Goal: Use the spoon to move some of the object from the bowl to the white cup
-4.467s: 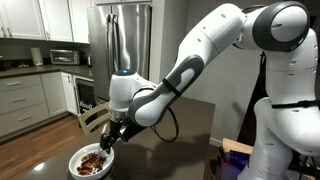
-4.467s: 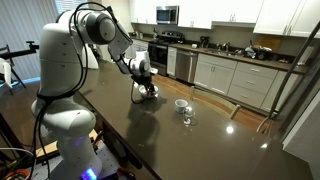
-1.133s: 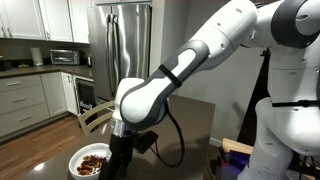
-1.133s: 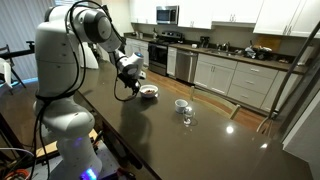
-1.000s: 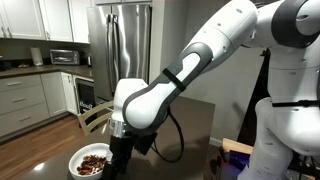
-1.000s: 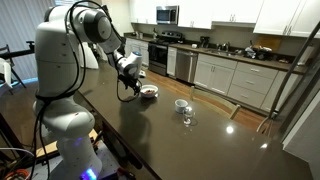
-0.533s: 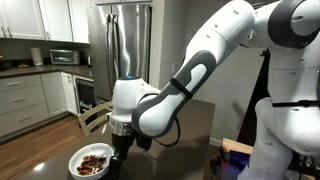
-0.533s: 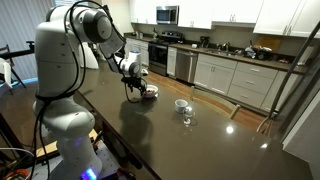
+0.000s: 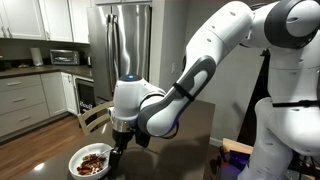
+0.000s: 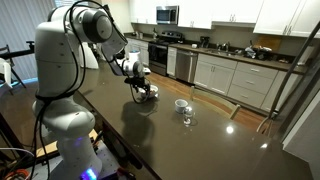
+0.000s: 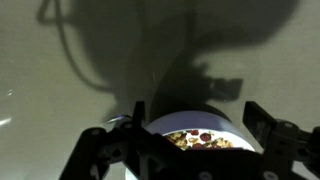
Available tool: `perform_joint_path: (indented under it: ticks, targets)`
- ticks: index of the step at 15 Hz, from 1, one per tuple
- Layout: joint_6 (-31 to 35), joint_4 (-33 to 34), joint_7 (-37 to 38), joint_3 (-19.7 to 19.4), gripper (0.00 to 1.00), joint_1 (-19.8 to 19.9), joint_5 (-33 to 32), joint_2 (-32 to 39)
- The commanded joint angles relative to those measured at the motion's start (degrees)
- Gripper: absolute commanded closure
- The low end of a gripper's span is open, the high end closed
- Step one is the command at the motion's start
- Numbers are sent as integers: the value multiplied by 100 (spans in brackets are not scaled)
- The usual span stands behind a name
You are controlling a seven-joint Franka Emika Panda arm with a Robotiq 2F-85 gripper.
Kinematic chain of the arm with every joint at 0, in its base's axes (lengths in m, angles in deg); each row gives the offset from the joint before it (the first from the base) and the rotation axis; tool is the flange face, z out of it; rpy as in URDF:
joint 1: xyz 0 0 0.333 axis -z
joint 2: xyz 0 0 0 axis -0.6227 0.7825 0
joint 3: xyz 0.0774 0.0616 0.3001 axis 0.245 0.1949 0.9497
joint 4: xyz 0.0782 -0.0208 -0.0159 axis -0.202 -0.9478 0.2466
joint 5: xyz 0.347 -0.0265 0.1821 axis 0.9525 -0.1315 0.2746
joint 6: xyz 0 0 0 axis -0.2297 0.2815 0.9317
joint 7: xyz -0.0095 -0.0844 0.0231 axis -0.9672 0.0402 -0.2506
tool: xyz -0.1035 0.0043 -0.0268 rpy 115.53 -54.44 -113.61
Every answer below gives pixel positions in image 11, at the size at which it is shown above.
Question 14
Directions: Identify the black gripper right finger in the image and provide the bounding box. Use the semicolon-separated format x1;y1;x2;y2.
242;100;320;180

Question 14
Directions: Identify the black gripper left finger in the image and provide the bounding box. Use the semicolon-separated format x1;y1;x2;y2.
59;100;188;180

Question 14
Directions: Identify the dried fruit and nut mix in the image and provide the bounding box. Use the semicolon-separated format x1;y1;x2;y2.
163;129;235;152

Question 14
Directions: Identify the white ceramic bowl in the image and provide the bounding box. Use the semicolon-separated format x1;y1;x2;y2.
124;110;256;180

